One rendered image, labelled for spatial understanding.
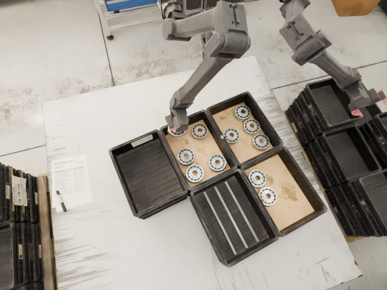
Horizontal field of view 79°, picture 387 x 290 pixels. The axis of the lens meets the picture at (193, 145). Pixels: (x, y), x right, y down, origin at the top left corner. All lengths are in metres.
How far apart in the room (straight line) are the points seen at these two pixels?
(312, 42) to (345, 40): 2.77
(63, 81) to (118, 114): 1.34
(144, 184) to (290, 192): 0.82
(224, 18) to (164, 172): 0.92
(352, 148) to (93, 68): 2.65
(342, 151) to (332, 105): 0.39
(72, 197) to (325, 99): 2.03
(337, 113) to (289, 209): 1.09
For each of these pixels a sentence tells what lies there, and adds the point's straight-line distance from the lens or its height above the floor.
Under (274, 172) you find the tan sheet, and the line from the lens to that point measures 1.46.
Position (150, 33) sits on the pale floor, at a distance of 3.15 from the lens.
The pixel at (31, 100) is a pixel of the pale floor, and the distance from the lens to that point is 2.98.
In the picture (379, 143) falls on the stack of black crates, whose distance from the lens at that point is 2.35.
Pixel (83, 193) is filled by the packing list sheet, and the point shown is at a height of 0.70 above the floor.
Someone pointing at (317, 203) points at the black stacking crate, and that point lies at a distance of 1.45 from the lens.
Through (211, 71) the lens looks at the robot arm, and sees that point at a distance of 0.78.
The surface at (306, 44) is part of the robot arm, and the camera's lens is 0.88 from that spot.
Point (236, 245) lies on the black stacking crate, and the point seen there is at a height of 0.83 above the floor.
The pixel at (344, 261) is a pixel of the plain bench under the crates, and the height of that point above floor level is 0.70.
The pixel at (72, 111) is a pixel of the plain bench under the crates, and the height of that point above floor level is 0.70.
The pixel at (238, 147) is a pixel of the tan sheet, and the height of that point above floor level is 0.83.
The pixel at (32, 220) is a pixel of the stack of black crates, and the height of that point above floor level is 0.26.
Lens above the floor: 2.15
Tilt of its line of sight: 69 degrees down
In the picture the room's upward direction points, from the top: 5 degrees clockwise
